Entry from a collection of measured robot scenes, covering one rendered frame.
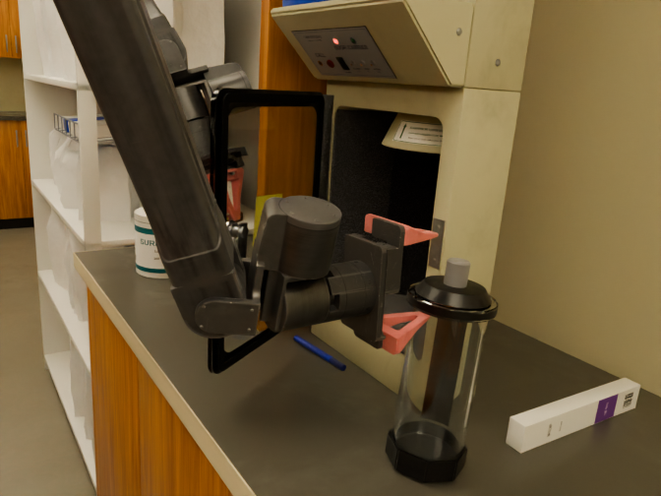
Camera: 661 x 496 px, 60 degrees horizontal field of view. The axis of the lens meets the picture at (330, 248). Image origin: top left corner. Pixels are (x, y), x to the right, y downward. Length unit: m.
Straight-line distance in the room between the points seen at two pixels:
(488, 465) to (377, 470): 0.15
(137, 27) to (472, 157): 0.50
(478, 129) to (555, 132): 0.43
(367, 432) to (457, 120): 0.44
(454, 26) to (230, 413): 0.60
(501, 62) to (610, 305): 0.54
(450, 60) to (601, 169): 0.49
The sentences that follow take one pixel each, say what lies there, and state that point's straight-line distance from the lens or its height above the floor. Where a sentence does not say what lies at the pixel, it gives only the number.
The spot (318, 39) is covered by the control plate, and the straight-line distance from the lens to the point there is 0.91.
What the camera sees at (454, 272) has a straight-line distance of 0.69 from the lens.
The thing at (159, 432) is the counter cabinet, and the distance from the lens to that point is 1.18.
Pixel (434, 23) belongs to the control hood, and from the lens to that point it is 0.74.
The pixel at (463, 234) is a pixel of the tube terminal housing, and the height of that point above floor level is 1.21.
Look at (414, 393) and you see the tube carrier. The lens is 0.72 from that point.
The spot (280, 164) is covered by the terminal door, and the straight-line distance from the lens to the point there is 0.90.
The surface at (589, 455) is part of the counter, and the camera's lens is 0.91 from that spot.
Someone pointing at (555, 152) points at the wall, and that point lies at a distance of 1.22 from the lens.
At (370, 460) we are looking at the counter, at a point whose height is 0.94.
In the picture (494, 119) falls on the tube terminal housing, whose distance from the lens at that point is 0.83.
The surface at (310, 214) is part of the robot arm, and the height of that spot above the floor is 1.29.
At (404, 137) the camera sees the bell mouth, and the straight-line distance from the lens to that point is 0.89.
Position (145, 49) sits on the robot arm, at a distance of 0.45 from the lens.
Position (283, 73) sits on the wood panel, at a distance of 1.04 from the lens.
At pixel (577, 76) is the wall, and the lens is 1.20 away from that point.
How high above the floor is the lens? 1.40
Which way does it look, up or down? 16 degrees down
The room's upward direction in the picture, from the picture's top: 4 degrees clockwise
